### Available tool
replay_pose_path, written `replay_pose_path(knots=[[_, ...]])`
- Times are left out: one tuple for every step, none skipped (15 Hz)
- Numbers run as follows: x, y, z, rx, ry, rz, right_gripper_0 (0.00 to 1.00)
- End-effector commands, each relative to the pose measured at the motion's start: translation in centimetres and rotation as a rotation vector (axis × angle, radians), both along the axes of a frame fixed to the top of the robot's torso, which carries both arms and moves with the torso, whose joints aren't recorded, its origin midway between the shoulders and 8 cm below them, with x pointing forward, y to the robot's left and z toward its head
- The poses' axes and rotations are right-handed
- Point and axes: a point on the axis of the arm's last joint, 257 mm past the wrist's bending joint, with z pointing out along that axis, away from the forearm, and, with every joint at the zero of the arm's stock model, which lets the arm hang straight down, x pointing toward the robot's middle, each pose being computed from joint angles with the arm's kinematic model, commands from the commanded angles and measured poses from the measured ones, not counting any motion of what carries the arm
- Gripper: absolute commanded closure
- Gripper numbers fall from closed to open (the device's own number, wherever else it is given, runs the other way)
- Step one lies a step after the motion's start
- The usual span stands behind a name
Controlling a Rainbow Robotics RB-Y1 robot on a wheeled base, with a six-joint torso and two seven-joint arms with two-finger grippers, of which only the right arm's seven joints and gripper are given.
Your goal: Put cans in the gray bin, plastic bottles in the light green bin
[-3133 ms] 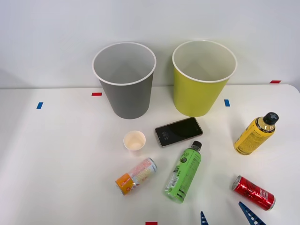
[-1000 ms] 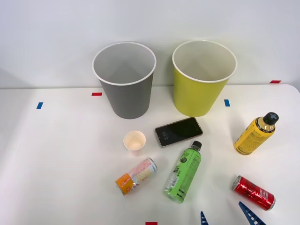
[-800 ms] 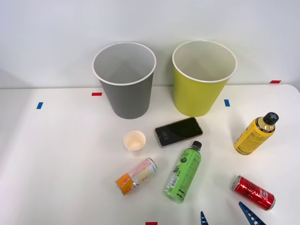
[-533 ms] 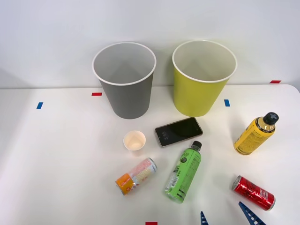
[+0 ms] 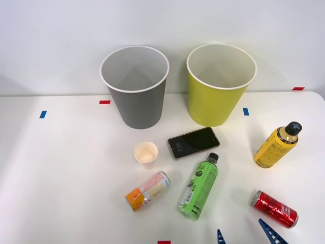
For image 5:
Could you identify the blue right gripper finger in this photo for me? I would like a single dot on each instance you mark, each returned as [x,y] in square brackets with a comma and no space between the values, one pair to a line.
[273,236]
[220,239]

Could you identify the red drink can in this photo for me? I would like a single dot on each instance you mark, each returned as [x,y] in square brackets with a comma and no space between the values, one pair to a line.
[274,208]

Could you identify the green label plastic bottle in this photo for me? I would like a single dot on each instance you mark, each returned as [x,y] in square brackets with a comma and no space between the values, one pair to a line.
[200,185]

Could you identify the orange and white drink can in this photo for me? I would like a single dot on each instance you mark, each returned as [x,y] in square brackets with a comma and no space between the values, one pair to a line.
[149,190]

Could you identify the yellow label plastic bottle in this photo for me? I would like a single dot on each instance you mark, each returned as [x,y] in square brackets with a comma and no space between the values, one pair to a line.
[274,150]

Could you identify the black smartphone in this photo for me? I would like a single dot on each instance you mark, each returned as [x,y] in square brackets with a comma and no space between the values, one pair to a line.
[193,142]

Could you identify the small white paper cup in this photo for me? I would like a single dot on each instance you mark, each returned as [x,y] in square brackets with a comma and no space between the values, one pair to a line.
[146,152]

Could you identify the yellow-green plastic waste bin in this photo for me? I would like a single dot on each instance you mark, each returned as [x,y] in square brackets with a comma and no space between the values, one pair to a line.
[210,104]

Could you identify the grey plastic waste bin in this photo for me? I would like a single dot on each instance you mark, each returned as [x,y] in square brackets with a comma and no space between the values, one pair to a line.
[138,109]

